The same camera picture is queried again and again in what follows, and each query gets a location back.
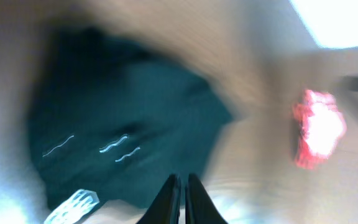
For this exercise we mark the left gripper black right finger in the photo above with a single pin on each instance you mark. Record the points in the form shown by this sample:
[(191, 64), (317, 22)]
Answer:
[(199, 208)]

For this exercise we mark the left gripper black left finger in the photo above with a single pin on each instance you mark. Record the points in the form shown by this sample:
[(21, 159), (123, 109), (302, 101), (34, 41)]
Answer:
[(165, 209)]

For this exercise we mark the black t-shirt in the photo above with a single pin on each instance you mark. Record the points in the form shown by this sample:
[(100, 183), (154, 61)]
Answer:
[(116, 118)]

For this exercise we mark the red garment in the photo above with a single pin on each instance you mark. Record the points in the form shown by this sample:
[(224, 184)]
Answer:
[(305, 158)]

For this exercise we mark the pink garment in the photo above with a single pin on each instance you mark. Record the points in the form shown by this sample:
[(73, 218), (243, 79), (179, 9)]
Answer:
[(325, 124)]

